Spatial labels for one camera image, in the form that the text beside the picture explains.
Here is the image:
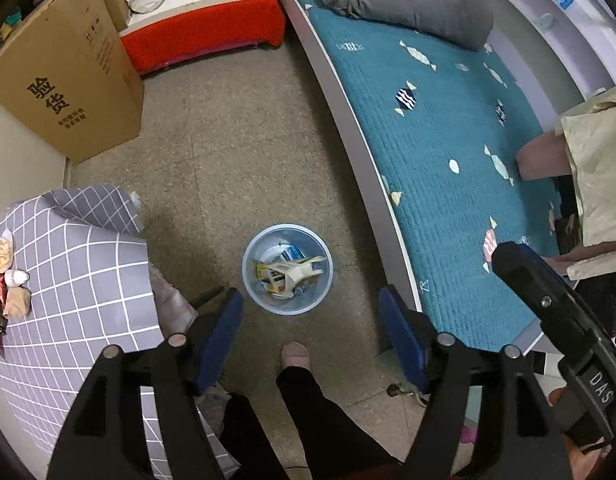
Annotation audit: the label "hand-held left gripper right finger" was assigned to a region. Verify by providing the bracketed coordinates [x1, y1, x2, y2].
[379, 285, 574, 480]

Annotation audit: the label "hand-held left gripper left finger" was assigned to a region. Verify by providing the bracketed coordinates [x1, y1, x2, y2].
[47, 287, 245, 480]

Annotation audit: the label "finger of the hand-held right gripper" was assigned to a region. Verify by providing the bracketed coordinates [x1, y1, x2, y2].
[490, 241, 591, 343]

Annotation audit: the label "yellow white medicine box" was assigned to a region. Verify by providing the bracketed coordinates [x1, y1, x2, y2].
[257, 262, 289, 295]

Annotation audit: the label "blue plastic trash bin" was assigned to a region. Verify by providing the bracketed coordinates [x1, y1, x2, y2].
[241, 224, 334, 316]

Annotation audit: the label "beige paper wrapper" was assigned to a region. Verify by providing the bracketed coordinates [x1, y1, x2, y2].
[270, 255, 329, 286]

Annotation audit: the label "beige paper ball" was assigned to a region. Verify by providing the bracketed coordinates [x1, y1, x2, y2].
[2, 285, 33, 320]

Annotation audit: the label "person's right hand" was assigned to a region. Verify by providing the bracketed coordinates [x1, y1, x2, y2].
[563, 432, 616, 480]

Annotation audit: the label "beige slipper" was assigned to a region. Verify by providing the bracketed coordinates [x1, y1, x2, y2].
[280, 342, 313, 376]

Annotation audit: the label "person's trouser leg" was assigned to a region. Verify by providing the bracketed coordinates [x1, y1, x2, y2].
[220, 395, 289, 480]
[275, 365, 404, 480]

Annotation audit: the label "pink garment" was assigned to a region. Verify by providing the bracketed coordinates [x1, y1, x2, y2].
[517, 131, 574, 182]

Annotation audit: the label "teal printed mattress sheet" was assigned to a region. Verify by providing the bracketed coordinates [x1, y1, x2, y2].
[278, 0, 584, 353]

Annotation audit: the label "grey checked tablecloth table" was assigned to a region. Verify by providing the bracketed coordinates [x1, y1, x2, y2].
[0, 186, 239, 480]

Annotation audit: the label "low white cabinet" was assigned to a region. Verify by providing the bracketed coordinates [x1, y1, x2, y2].
[0, 92, 69, 233]

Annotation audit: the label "large cardboard box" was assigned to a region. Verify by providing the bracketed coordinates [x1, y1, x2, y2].
[0, 0, 145, 165]

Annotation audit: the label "red bench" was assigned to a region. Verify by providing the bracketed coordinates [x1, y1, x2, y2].
[119, 0, 287, 77]

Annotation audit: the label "small cardboard box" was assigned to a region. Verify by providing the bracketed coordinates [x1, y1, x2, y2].
[102, 0, 131, 32]

